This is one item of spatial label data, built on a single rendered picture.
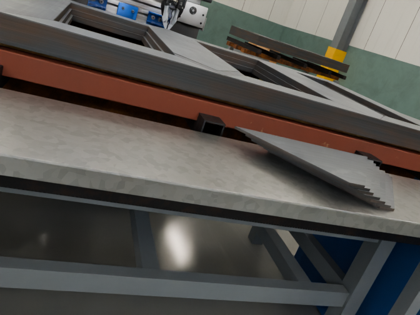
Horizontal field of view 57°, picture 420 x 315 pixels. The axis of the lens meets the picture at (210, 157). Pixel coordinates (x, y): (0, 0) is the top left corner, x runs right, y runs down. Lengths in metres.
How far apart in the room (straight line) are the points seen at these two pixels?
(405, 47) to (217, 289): 8.95
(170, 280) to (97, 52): 0.64
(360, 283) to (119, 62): 1.03
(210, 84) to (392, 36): 9.36
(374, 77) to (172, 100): 9.35
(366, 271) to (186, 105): 0.84
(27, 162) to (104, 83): 0.34
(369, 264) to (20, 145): 1.10
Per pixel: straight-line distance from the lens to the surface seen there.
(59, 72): 0.82
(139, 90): 0.83
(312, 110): 0.97
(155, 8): 1.91
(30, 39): 0.82
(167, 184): 0.55
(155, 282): 1.12
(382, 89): 9.84
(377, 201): 0.78
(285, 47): 5.06
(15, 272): 1.08
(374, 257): 1.37
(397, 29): 10.13
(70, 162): 0.54
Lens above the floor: 0.98
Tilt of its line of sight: 20 degrees down
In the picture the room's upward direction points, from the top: 19 degrees clockwise
